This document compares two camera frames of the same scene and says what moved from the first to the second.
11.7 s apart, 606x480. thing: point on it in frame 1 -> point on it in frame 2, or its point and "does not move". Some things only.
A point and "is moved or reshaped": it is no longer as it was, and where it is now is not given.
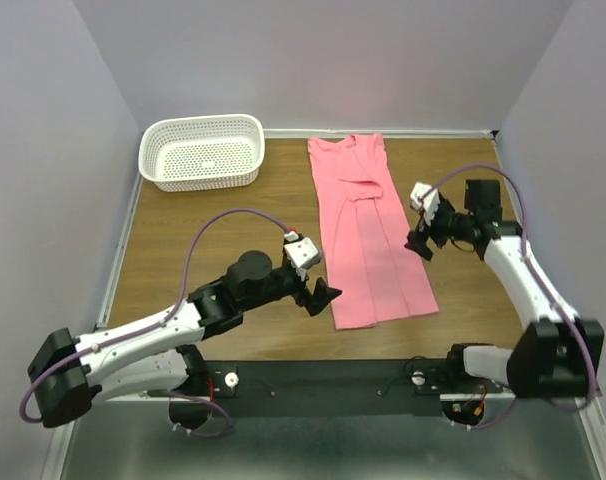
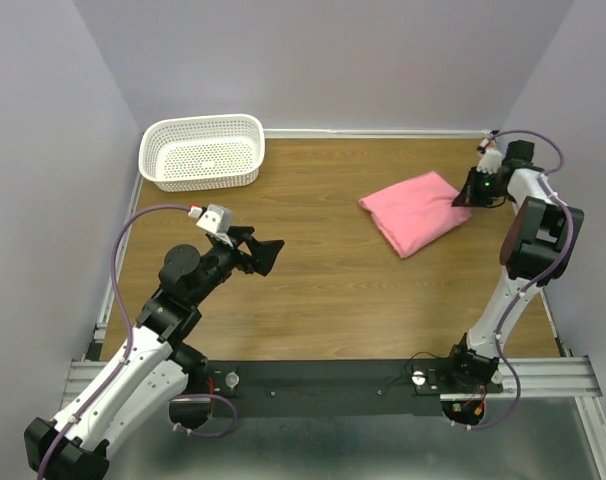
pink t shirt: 365,227 is moved or reshaped
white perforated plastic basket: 202,153 does not move
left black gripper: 322,295 -> 263,253
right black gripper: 416,241 -> 466,197
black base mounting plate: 320,388 does not move
